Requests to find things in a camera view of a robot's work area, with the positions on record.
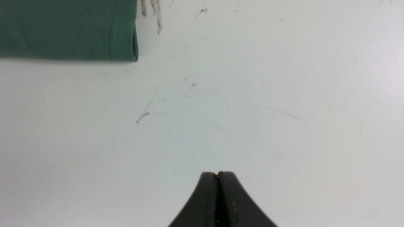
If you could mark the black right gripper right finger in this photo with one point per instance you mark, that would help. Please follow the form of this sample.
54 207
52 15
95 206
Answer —
235 208

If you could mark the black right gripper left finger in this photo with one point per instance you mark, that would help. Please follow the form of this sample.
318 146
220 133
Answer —
200 209

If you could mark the green long-sleeve top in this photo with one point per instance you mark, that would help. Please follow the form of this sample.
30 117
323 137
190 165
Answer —
78 30

